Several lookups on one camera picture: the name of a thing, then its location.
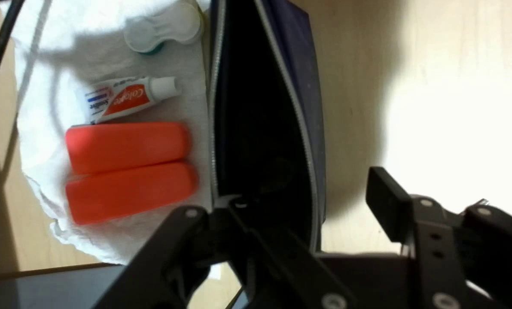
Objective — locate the white contact lens case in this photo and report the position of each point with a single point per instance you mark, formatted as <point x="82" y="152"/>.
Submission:
<point x="180" y="23"/>

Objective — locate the small toothpaste tube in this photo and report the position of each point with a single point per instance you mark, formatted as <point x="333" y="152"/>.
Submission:
<point x="115" y="98"/>

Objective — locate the red plastic case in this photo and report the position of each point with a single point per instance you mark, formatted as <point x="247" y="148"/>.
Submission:
<point x="127" y="169"/>

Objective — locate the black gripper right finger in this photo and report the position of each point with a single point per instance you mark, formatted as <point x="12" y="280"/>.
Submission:
<point x="458" y="260"/>

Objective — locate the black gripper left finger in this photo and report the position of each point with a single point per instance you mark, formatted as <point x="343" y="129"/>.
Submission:
<point x="273" y="267"/>

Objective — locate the navy dotted purse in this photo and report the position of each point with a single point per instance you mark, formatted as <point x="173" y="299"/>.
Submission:
<point x="266" y="114"/>

